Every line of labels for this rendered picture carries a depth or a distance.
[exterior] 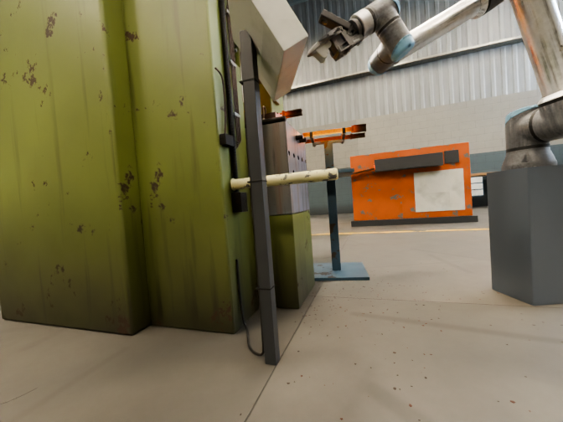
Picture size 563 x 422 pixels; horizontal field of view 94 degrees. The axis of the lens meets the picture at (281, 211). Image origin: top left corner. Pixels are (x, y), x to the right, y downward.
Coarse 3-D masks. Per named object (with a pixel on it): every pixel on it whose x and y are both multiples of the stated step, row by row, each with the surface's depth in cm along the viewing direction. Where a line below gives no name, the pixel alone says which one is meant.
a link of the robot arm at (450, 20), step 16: (464, 0) 111; (480, 0) 110; (496, 0) 110; (448, 16) 109; (464, 16) 111; (480, 16) 115; (416, 32) 109; (432, 32) 110; (416, 48) 111; (368, 64) 115; (384, 64) 108
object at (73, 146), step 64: (0, 0) 128; (64, 0) 114; (0, 64) 131; (64, 64) 117; (0, 128) 134; (64, 128) 119; (128, 128) 117; (0, 192) 137; (64, 192) 121; (128, 192) 115; (0, 256) 140; (64, 256) 124; (128, 256) 113; (64, 320) 126; (128, 320) 113
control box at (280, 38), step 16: (240, 0) 72; (256, 0) 67; (272, 0) 67; (240, 16) 79; (256, 16) 69; (272, 16) 67; (288, 16) 68; (256, 32) 76; (272, 32) 68; (288, 32) 68; (304, 32) 68; (256, 48) 83; (272, 48) 73; (288, 48) 68; (272, 64) 80; (288, 64) 78; (272, 80) 88; (288, 80) 90; (272, 96) 99
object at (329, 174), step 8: (328, 168) 98; (336, 168) 99; (272, 176) 105; (280, 176) 103; (288, 176) 102; (296, 176) 101; (304, 176) 100; (312, 176) 99; (320, 176) 98; (328, 176) 97; (336, 176) 97; (232, 184) 110; (240, 184) 109; (248, 184) 108; (272, 184) 105; (280, 184) 104
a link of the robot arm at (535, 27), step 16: (512, 0) 103; (528, 0) 99; (544, 0) 97; (528, 16) 100; (544, 16) 98; (528, 32) 102; (544, 32) 99; (560, 32) 97; (528, 48) 104; (544, 48) 100; (560, 48) 98; (544, 64) 101; (560, 64) 98; (544, 80) 103; (560, 80) 100; (544, 96) 106; (560, 96) 100; (544, 112) 106; (560, 112) 101; (544, 128) 108; (560, 128) 103
